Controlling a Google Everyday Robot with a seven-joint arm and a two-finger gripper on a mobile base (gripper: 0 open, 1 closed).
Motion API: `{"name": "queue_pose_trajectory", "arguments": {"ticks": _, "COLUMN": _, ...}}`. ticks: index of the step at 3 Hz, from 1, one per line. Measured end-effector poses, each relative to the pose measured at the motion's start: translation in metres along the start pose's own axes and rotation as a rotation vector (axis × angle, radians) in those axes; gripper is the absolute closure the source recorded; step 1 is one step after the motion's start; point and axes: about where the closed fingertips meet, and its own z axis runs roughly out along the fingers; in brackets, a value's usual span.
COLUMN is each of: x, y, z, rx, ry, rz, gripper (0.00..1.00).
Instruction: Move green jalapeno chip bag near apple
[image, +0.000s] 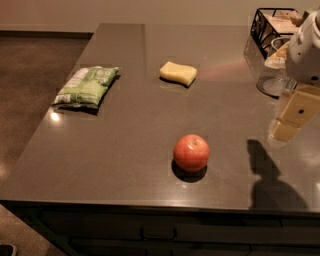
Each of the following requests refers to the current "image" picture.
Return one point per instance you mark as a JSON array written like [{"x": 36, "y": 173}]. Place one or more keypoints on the clear glass jar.
[{"x": 273, "y": 80}]

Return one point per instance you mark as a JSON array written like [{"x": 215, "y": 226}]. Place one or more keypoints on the dark shoe on floor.
[{"x": 8, "y": 250}]

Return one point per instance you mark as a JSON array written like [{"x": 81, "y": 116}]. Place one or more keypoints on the dark cabinet drawer front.
[{"x": 107, "y": 231}]

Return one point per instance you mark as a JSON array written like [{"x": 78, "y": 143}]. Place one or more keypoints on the green jalapeno chip bag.
[{"x": 86, "y": 88}]

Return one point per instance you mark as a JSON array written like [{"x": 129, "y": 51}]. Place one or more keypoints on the yellow sponge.
[{"x": 178, "y": 73}]

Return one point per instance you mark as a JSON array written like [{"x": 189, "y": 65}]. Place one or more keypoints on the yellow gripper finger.
[{"x": 295, "y": 110}]

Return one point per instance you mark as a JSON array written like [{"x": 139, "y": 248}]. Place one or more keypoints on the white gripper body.
[{"x": 305, "y": 58}]

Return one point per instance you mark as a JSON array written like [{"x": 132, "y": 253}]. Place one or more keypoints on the black wire basket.
[{"x": 271, "y": 23}]

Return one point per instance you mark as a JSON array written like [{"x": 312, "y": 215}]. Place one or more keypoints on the red apple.
[{"x": 191, "y": 153}]

